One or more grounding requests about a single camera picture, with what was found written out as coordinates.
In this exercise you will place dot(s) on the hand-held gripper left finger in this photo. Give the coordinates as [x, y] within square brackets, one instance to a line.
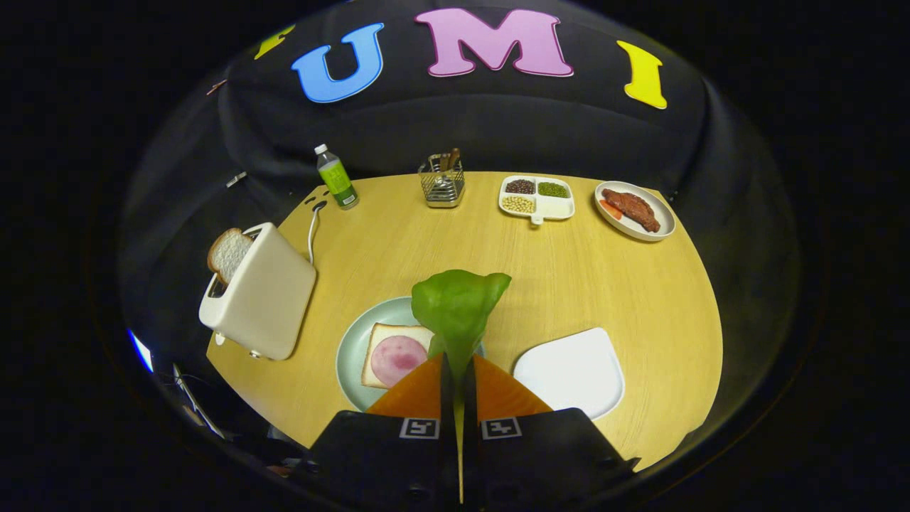
[398, 462]

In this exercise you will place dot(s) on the orange carrot piece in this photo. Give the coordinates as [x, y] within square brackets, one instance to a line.
[610, 209]

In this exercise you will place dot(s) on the white toast slice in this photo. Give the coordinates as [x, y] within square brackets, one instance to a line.
[380, 334]

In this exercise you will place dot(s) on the pink cloth clip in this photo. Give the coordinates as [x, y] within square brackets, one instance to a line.
[217, 87]

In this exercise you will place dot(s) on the white rounded square plate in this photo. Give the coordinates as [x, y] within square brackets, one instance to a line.
[569, 373]

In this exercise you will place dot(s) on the white toaster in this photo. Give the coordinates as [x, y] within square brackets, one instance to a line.
[270, 299]

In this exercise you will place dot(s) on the brown meat piece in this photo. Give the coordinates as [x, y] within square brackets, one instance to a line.
[633, 208]

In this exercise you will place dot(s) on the green label drink bottle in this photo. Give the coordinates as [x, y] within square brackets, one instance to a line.
[337, 179]

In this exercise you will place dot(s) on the pale green round plate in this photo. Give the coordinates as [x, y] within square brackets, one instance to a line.
[352, 355]

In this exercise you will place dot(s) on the silver cloth clip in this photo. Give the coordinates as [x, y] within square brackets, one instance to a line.
[236, 179]

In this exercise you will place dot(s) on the white round meat plate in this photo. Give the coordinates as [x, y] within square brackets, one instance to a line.
[665, 217]

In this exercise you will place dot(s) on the white divided bean dish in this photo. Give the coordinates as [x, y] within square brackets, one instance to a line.
[557, 208]

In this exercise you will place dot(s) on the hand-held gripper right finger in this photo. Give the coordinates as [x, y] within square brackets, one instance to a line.
[526, 462]

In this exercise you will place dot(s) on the brown crust bread slice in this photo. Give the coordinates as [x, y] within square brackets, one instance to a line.
[227, 254]

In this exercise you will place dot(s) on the pink ham slice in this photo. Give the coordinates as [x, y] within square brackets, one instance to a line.
[397, 359]

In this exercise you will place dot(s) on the green lettuce leaf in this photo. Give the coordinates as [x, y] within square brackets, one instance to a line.
[455, 306]

